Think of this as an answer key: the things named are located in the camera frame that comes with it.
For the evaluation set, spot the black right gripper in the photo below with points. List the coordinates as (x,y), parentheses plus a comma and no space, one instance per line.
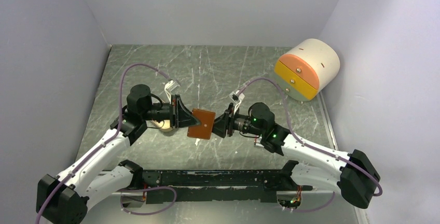
(225,122)

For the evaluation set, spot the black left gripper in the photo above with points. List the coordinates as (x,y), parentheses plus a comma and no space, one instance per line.
(183,118)

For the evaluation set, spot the brown leather card holder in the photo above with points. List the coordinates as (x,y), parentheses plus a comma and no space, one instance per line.
(204,129)

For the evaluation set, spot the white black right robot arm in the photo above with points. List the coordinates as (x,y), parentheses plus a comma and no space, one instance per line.
(350,174)

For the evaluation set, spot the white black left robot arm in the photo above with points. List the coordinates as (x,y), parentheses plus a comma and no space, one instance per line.
(67,197)

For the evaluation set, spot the beige oval tray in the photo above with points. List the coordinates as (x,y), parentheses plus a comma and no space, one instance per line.
(163,126)

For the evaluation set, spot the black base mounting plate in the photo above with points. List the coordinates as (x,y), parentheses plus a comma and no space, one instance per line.
(216,185)

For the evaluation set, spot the round pastel drawer cabinet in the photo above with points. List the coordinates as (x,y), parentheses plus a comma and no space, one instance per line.
(306,69)

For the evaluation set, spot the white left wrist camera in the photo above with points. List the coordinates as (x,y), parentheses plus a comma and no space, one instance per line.
(169,87)

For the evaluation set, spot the aluminium frame rail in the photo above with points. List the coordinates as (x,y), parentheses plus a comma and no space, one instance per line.
(174,150)

